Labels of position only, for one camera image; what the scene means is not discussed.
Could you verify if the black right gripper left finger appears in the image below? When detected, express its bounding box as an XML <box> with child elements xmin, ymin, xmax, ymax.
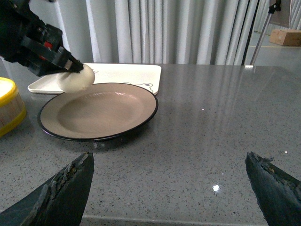
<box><xmin>0</xmin><ymin>153</ymin><xmax>94</xmax><ymax>226</ymax></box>

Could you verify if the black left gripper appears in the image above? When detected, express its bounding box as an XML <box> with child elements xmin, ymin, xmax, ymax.
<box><xmin>0</xmin><ymin>0</ymin><xmax>83</xmax><ymax>76</ymax></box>

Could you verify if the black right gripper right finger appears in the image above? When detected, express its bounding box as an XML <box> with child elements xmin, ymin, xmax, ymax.
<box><xmin>245</xmin><ymin>152</ymin><xmax>301</xmax><ymax>226</ymax></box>

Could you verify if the white steamed bun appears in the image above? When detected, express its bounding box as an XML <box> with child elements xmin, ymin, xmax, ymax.
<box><xmin>56</xmin><ymin>64</ymin><xmax>95</xmax><ymax>93</ymax></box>

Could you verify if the brown plate with black rim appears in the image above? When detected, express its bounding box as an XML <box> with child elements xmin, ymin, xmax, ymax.
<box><xmin>38</xmin><ymin>83</ymin><xmax>158</xmax><ymax>141</ymax></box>

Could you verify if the cream rectangular serving tray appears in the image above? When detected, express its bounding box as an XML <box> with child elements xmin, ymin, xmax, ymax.
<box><xmin>28</xmin><ymin>63</ymin><xmax>161</xmax><ymax>95</ymax></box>

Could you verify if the yellow rimmed wooden steamer basket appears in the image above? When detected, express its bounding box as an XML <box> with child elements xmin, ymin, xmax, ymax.
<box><xmin>0</xmin><ymin>77</ymin><xmax>26</xmax><ymax>137</ymax></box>

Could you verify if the grey pleated curtain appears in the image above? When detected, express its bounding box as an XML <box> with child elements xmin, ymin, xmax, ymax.
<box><xmin>30</xmin><ymin>0</ymin><xmax>301</xmax><ymax>66</ymax></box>

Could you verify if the brown cardboard box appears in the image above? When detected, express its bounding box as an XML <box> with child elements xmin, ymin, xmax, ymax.
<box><xmin>269</xmin><ymin>29</ymin><xmax>301</xmax><ymax>47</ymax></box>

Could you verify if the metal tripod stand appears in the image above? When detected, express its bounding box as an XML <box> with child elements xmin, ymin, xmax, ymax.
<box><xmin>250</xmin><ymin>0</ymin><xmax>281</xmax><ymax>66</ymax></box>

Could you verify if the black vertical pole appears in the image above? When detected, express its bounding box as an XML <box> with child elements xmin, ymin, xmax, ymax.
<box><xmin>241</xmin><ymin>0</ymin><xmax>260</xmax><ymax>65</ymax></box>

